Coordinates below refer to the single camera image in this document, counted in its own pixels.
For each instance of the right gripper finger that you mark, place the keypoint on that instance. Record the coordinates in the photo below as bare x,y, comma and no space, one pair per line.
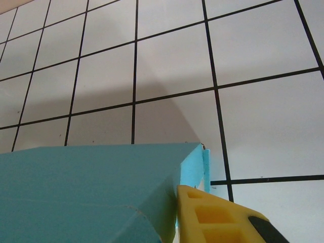
215,222

